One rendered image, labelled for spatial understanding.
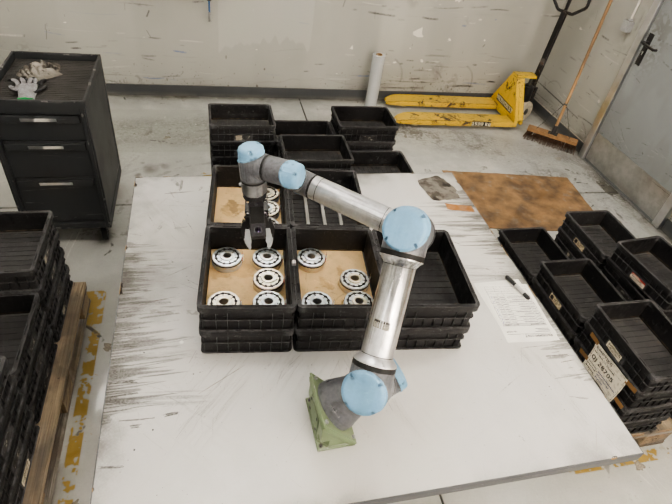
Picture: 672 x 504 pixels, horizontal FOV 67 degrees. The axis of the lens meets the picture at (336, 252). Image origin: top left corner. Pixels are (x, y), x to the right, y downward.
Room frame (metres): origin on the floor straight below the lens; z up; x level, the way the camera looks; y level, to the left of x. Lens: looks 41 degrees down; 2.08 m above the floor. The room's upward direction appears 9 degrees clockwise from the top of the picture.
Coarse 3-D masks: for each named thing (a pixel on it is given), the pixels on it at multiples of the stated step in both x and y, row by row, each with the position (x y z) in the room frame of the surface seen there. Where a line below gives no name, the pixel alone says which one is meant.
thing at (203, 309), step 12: (216, 228) 1.37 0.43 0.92; (228, 228) 1.38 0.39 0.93; (240, 228) 1.39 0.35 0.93; (276, 228) 1.42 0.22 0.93; (288, 228) 1.43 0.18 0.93; (204, 240) 1.29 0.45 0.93; (288, 240) 1.36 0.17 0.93; (204, 252) 1.23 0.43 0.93; (288, 252) 1.30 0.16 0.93; (204, 264) 1.18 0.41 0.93; (204, 276) 1.13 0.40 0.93; (204, 312) 0.99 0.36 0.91; (216, 312) 1.00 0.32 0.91; (228, 312) 1.01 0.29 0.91; (240, 312) 1.02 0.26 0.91; (252, 312) 1.03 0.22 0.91; (264, 312) 1.03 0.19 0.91; (276, 312) 1.04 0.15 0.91; (288, 312) 1.05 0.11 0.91
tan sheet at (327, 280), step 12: (324, 252) 1.45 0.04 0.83; (336, 252) 1.46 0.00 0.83; (348, 252) 1.47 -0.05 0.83; (360, 252) 1.48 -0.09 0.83; (336, 264) 1.39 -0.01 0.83; (348, 264) 1.40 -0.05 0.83; (360, 264) 1.41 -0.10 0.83; (300, 276) 1.30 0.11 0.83; (312, 276) 1.31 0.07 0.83; (324, 276) 1.32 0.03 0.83; (336, 276) 1.33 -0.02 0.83; (300, 288) 1.24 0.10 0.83; (312, 288) 1.25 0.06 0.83; (324, 288) 1.26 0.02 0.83; (336, 288) 1.27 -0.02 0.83; (336, 300) 1.21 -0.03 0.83
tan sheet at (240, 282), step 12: (240, 252) 1.37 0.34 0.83; (252, 252) 1.38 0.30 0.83; (216, 276) 1.23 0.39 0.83; (228, 276) 1.24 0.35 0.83; (240, 276) 1.25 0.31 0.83; (252, 276) 1.26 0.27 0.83; (216, 288) 1.18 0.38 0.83; (228, 288) 1.19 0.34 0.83; (240, 288) 1.19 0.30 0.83; (252, 288) 1.20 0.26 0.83; (240, 300) 1.14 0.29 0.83; (252, 300) 1.15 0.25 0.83
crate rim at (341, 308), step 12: (300, 228) 1.44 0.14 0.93; (312, 228) 1.46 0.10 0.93; (324, 228) 1.46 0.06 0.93; (336, 228) 1.47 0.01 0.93; (348, 228) 1.49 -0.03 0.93; (360, 228) 1.50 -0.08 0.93; (372, 240) 1.44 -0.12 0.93; (300, 300) 1.09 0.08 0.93; (300, 312) 1.06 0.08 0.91; (312, 312) 1.07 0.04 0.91; (324, 312) 1.07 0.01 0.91; (336, 312) 1.08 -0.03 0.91; (348, 312) 1.09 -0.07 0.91; (360, 312) 1.10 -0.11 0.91
